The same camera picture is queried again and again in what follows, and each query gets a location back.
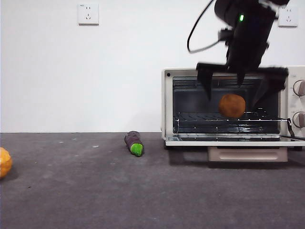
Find glass oven door brown handle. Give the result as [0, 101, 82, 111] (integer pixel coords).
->
[165, 135, 305, 163]

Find white oven knob brown grip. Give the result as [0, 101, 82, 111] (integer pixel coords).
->
[292, 111, 305, 128]
[293, 80, 305, 97]

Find white Toshiba toaster oven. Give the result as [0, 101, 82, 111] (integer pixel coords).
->
[161, 66, 305, 151]

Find purple toy eggplant green stem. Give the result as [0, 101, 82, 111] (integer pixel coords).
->
[124, 130, 145, 157]

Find yellow corn cob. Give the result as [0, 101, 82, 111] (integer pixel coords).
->
[0, 147, 12, 179]

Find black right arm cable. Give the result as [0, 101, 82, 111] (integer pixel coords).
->
[187, 0, 222, 53]

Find metal wire oven rack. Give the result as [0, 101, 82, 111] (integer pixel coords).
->
[173, 108, 290, 125]

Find white wall power socket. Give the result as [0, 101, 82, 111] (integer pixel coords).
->
[278, 7, 298, 27]
[78, 3, 100, 26]

